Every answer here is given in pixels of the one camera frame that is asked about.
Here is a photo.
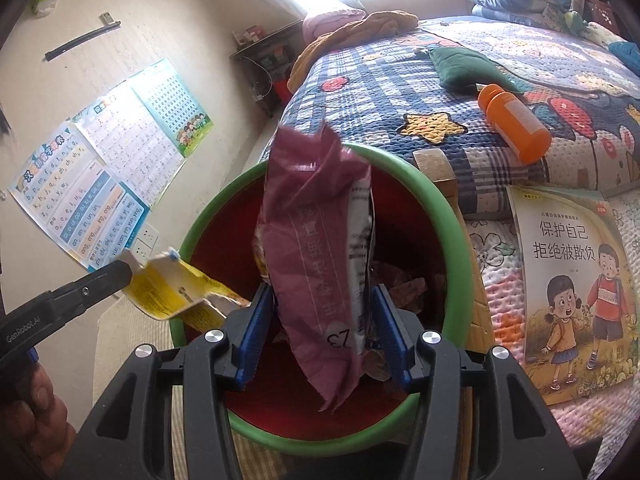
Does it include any pinyin wall poster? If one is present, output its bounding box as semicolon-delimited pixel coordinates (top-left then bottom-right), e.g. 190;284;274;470
10;122;149;271

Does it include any blue plaid quilted bedspread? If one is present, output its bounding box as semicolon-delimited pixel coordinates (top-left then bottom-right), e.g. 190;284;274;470
280;16;639;214

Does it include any children's picture book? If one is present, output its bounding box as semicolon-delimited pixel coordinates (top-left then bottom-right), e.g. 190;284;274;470
508;186;639;405

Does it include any mustard yellow blanket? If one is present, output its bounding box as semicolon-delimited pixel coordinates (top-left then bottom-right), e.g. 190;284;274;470
286;10;419;93

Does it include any red box under table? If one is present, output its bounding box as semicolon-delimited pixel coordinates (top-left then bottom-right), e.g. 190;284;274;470
272;78;293;105

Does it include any black wall strip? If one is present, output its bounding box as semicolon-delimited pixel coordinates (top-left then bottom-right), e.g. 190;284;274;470
43;20;122;62

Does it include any person's left hand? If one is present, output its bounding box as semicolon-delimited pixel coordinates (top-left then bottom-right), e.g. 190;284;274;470
1;363;77;479

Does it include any yellow snack wrapper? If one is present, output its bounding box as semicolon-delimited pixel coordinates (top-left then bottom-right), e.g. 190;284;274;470
118;249;250;333

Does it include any folded blue quilt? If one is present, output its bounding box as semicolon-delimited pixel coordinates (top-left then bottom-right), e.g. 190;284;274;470
470;0;587;35

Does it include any orange plastic bottle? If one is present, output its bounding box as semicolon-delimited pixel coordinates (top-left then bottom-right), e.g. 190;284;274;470
477;84;552;165

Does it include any dark wooden side table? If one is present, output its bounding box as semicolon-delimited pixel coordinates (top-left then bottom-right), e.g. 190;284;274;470
229;20;305;118

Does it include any pink pillow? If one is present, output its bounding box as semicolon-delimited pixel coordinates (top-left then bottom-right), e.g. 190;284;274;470
303;4;367;44

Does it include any teal chart poster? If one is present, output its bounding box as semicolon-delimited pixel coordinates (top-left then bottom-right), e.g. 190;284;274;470
128;60;214;158

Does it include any white chart poster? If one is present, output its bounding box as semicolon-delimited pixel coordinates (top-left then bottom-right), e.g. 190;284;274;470
72;81;184;208

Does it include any dark green cloth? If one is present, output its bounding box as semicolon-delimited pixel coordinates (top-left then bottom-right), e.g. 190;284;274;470
414;46;521;94

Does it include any white wall socket pair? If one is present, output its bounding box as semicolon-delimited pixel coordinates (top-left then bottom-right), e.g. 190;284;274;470
130;223;158;264

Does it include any red bin with green rim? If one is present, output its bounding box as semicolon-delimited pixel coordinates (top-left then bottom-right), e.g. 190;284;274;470
180;144;473;457

